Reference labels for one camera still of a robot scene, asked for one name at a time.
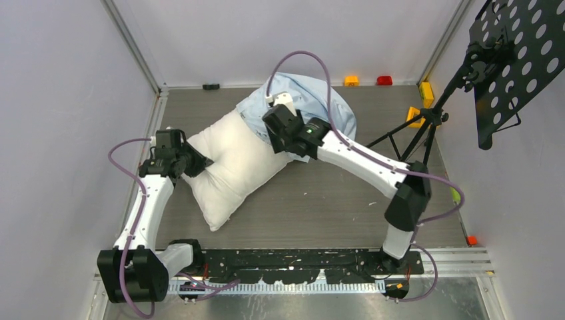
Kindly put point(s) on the yellow block on rail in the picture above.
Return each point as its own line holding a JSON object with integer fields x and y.
{"x": 426, "y": 94}

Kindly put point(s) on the green block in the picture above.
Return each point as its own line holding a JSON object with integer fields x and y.
{"x": 456, "y": 197}

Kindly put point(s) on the red toy block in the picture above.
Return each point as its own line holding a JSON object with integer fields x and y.
{"x": 384, "y": 80}

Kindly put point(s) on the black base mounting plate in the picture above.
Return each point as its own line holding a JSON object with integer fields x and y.
{"x": 300, "y": 266}

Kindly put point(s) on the small black wall object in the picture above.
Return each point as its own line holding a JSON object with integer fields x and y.
{"x": 211, "y": 86}

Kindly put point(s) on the slotted cable duct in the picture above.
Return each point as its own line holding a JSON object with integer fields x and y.
{"x": 278, "y": 288}

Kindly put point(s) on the black tripod stand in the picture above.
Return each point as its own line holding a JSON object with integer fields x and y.
{"x": 423, "y": 123}

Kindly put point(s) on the white pillow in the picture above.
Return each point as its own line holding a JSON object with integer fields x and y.
{"x": 242, "y": 162}

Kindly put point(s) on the small orange block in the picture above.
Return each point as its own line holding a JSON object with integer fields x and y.
{"x": 471, "y": 241}

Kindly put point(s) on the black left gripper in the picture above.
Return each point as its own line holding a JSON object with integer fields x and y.
{"x": 201, "y": 162}

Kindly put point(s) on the yellow block near tripod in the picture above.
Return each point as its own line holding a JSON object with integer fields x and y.
{"x": 413, "y": 117}

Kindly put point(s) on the light blue pillowcase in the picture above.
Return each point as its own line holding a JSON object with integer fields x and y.
{"x": 309, "y": 96}

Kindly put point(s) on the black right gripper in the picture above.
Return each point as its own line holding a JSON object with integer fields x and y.
{"x": 276, "y": 141}

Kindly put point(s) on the black perforated stand plate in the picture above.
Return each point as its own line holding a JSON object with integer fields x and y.
{"x": 516, "y": 49}

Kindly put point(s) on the orange toy block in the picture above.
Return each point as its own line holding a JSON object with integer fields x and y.
{"x": 351, "y": 81}

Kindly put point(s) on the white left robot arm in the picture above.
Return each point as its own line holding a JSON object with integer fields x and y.
{"x": 133, "y": 270}

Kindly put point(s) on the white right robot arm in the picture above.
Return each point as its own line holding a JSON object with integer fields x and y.
{"x": 405, "y": 184}

